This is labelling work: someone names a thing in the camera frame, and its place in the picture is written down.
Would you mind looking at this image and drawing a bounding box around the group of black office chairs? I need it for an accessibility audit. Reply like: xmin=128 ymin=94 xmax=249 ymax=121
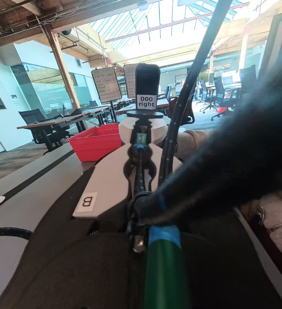
xmin=196 ymin=65 xmax=258 ymax=122

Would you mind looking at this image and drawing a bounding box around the wooden top office desk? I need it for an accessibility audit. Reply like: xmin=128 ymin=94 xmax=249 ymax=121
xmin=17 ymin=106 xmax=109 ymax=155
xmin=116 ymin=98 xmax=171 ymax=115

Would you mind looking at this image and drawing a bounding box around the person's beige sweater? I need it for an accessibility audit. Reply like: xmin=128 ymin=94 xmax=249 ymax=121
xmin=259 ymin=185 xmax=282 ymax=269

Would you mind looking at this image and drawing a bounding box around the black framed sign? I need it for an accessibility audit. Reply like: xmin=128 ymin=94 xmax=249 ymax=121
xmin=258 ymin=9 xmax=282 ymax=81

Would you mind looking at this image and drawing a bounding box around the wooden support post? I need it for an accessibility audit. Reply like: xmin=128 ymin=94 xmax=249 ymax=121
xmin=45 ymin=26 xmax=81 ymax=111

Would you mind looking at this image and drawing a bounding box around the red plastic bin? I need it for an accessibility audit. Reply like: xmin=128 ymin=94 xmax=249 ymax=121
xmin=67 ymin=124 xmax=122 ymax=162

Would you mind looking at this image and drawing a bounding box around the black mesh desk chair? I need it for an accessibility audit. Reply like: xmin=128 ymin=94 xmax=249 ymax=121
xmin=18 ymin=108 xmax=70 ymax=146

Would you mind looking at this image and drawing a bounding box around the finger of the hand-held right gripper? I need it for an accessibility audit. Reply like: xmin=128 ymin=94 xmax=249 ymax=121
xmin=118 ymin=118 xmax=136 ymax=147
xmin=150 ymin=118 xmax=168 ymax=146

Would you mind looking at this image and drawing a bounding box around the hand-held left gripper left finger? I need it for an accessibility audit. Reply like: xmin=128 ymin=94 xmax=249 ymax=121
xmin=72 ymin=143 xmax=135 ymax=220

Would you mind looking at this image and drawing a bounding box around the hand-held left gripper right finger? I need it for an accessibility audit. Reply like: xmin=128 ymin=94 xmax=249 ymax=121
xmin=142 ymin=143 xmax=183 ymax=192

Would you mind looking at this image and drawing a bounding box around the dark brown chair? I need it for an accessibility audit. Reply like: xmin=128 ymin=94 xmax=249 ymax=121
xmin=167 ymin=82 xmax=196 ymax=126

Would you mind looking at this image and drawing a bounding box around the black braided hdmi cable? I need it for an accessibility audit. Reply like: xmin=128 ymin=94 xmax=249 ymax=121
xmin=0 ymin=0 xmax=282 ymax=309

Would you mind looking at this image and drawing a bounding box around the whiteboard on stand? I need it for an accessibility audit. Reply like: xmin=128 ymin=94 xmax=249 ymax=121
xmin=91 ymin=67 xmax=123 ymax=124
xmin=123 ymin=63 xmax=138 ymax=99

